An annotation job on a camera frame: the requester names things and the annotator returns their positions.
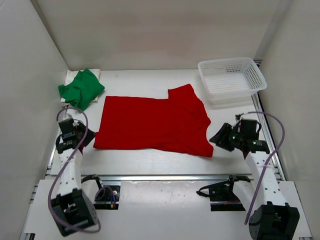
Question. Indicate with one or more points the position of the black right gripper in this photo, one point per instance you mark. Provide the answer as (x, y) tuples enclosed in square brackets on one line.
[(220, 139)]

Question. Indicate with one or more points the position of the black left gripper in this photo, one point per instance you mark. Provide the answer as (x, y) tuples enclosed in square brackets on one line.
[(90, 136)]

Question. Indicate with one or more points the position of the green t shirt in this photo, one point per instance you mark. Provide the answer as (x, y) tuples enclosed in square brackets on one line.
[(81, 90)]

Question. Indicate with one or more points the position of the red t shirt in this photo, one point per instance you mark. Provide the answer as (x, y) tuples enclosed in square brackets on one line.
[(177, 124)]

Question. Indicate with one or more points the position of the white t shirt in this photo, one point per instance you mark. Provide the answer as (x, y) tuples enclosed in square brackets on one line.
[(85, 82)]

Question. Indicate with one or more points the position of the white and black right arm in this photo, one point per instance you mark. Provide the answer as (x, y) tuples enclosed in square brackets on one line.
[(269, 214)]

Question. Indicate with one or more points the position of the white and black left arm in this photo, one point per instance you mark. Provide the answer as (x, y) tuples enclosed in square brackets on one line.
[(71, 209)]

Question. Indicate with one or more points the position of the white plastic basket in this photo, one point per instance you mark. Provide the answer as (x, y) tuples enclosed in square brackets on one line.
[(231, 78)]

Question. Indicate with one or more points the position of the white front cover board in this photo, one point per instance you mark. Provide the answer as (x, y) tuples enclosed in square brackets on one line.
[(155, 210)]

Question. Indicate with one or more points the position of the aluminium right table rail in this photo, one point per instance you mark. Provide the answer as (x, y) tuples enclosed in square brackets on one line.
[(263, 119)]

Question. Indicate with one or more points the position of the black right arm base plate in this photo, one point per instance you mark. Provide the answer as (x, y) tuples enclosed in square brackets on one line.
[(221, 196)]

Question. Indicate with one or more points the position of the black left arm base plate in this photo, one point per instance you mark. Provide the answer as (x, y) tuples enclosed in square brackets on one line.
[(109, 197)]

